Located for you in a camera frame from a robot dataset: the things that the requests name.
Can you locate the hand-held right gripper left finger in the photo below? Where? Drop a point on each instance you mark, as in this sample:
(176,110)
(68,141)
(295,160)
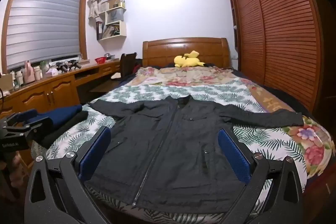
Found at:
(96,151)

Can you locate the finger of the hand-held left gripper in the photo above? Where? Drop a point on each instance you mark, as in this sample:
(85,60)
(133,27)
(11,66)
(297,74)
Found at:
(25,116)
(36,128)

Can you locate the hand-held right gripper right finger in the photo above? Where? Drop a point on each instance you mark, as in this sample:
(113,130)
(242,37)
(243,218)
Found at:
(232,153)

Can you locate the black jacket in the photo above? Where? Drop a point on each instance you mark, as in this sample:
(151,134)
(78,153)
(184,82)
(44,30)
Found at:
(168,142)

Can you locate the bed with leaf-print cover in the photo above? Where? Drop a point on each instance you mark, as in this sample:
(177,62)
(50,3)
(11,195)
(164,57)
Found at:
(252,140)

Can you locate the folded black garment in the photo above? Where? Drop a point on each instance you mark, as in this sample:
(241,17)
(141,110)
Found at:
(65,127)

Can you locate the folded navy garment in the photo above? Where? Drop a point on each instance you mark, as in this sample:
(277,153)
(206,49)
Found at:
(63,113)

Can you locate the wooden desk cabinet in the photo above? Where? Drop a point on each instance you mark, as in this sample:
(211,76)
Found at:
(52,90)

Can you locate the cardboard box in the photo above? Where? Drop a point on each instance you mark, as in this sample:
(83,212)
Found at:
(5,82)

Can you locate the pink bottle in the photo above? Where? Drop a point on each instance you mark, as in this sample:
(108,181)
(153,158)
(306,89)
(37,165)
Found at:
(29,73)

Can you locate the white bottle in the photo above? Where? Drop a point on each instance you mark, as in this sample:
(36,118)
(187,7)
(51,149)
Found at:
(37,74)

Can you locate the pink tissue box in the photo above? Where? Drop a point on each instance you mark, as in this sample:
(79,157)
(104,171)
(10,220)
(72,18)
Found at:
(51,72)

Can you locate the green capped bottle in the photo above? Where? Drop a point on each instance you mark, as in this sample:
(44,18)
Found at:
(43,67)

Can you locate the black mini tripod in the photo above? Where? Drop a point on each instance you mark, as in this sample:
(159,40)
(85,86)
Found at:
(62,67)
(74,65)

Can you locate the orange patterned blanket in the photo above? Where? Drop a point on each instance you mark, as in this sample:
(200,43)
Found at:
(270,102)

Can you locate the dark blue bedsheet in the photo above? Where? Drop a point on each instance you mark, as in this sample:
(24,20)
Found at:
(278,94)

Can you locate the red basket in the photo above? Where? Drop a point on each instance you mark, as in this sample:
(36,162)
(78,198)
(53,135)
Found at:
(100,60)

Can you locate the dark wooden chair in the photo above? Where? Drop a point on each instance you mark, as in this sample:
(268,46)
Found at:
(127,65)

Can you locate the floral blanket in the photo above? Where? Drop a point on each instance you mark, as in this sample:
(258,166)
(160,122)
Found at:
(183,74)

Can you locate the metal pot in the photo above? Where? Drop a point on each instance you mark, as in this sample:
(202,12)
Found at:
(109,56)

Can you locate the grey window blind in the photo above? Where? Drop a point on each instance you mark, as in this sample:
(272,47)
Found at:
(42,19)

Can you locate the yellow plush toy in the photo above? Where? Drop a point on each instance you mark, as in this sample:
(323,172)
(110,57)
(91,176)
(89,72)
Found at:
(187,60)

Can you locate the wooden bed headboard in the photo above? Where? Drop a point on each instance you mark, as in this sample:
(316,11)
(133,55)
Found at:
(183,49)

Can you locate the wooden louvered wardrobe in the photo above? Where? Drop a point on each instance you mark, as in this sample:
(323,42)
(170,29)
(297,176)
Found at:
(275,29)

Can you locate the white wall shelf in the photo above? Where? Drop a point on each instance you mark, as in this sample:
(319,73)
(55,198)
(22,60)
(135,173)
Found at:
(113,19)

